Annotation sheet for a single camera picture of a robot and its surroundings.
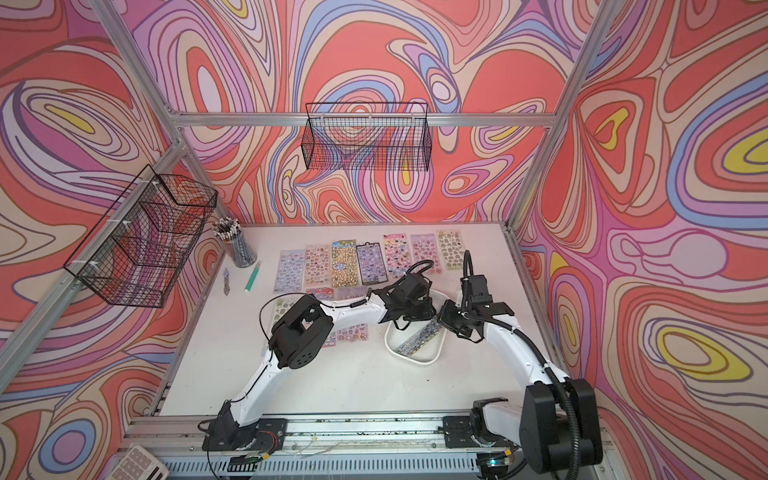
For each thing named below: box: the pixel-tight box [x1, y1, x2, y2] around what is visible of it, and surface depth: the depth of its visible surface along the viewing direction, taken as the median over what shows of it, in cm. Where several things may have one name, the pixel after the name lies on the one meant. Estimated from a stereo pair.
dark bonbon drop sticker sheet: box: [356, 242, 389, 285], surface depth 110 cm
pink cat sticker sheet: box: [383, 233, 413, 279], surface depth 113 cm
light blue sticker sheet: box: [273, 249, 306, 294], surface depth 107 cm
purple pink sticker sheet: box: [410, 233, 442, 275], surface depth 117 cm
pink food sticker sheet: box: [305, 244, 331, 287], surface depth 110 cm
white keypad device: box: [108, 445, 170, 480], surface depth 69 cm
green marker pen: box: [244, 260, 262, 292], surface depth 106 cm
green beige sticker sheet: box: [436, 230, 465, 270], surface depth 117 cm
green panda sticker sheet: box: [331, 239, 359, 288], surface depth 110 cm
